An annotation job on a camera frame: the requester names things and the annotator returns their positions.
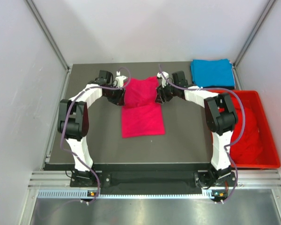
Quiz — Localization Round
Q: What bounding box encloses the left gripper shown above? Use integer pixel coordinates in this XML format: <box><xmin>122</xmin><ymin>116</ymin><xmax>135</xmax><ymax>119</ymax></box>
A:
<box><xmin>104</xmin><ymin>83</ymin><xmax>126</xmax><ymax>106</ymax></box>

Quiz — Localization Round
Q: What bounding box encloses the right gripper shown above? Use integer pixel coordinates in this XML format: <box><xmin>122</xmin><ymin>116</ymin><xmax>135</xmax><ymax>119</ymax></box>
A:
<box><xmin>155</xmin><ymin>81</ymin><xmax>179</xmax><ymax>104</ymax></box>

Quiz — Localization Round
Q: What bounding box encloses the pink t shirt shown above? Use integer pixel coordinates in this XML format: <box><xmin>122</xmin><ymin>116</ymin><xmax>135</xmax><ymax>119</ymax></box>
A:
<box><xmin>121</xmin><ymin>76</ymin><xmax>165</xmax><ymax>138</ymax></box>

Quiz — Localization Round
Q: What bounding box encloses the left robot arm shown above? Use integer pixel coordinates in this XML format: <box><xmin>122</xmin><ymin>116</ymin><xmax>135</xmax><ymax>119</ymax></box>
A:
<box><xmin>57</xmin><ymin>70</ymin><xmax>131</xmax><ymax>188</ymax></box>

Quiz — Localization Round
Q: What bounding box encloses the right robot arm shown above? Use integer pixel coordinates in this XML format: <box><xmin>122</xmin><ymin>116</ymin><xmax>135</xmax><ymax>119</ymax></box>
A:
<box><xmin>155</xmin><ymin>71</ymin><xmax>238</xmax><ymax>189</ymax></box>

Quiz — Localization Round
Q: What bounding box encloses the red t shirts pile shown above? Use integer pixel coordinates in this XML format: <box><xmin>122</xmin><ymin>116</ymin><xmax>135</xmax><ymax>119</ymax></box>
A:
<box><xmin>230</xmin><ymin>99</ymin><xmax>263</xmax><ymax>165</ymax></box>

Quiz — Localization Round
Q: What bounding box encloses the folded blue t shirt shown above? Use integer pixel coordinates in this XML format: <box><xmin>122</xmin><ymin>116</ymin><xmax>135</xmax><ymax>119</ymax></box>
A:
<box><xmin>190</xmin><ymin>59</ymin><xmax>235</xmax><ymax>87</ymax></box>

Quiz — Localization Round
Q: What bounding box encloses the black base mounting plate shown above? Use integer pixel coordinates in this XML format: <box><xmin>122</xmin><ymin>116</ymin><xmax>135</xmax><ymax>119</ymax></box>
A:
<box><xmin>69</xmin><ymin>163</ymin><xmax>237</xmax><ymax>195</ymax></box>

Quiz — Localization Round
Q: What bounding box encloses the red plastic bin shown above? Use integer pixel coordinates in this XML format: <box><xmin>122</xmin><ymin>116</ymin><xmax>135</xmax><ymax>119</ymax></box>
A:
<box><xmin>208</xmin><ymin>90</ymin><xmax>281</xmax><ymax>169</ymax></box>

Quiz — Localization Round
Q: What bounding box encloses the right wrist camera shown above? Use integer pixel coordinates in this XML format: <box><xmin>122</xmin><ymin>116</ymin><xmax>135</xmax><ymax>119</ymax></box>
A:
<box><xmin>157</xmin><ymin>71</ymin><xmax>170</xmax><ymax>88</ymax></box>

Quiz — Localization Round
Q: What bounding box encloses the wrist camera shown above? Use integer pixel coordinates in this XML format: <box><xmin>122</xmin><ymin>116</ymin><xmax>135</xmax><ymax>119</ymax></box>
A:
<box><xmin>113</xmin><ymin>71</ymin><xmax>128</xmax><ymax>88</ymax></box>
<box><xmin>157</xmin><ymin>71</ymin><xmax>170</xmax><ymax>88</ymax></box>

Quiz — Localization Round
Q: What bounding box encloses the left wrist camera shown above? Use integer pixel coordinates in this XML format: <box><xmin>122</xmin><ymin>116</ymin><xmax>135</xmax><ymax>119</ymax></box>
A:
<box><xmin>113</xmin><ymin>71</ymin><xmax>128</xmax><ymax>88</ymax></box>

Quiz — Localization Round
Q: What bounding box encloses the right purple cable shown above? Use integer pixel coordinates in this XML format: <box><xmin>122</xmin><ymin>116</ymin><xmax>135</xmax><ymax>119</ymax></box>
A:
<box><xmin>158</xmin><ymin>64</ymin><xmax>246</xmax><ymax>203</ymax></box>

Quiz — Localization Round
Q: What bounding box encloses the grey slotted cable duct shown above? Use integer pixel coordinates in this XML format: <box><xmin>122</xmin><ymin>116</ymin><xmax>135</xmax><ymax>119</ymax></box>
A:
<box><xmin>37</xmin><ymin>189</ymin><xmax>224</xmax><ymax>200</ymax></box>

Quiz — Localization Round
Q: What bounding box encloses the aluminium front rail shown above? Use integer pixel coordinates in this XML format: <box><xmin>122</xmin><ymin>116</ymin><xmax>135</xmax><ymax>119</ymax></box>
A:
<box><xmin>28</xmin><ymin>170</ymin><xmax>281</xmax><ymax>189</ymax></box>

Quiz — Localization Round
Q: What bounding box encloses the left aluminium frame post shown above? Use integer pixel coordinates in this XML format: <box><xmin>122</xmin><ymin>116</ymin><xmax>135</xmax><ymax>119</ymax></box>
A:
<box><xmin>24</xmin><ymin>0</ymin><xmax>70</xmax><ymax>71</ymax></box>

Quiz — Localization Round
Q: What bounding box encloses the aluminium frame post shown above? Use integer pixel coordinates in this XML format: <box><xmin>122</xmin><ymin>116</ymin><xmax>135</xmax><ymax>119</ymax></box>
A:
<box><xmin>233</xmin><ymin>0</ymin><xmax>277</xmax><ymax>68</ymax></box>
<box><xmin>24</xmin><ymin>0</ymin><xmax>70</xmax><ymax>71</ymax></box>

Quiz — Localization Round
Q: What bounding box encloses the right aluminium frame post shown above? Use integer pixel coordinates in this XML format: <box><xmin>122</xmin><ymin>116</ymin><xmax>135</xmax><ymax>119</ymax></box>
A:
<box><xmin>233</xmin><ymin>0</ymin><xmax>277</xmax><ymax>68</ymax></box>

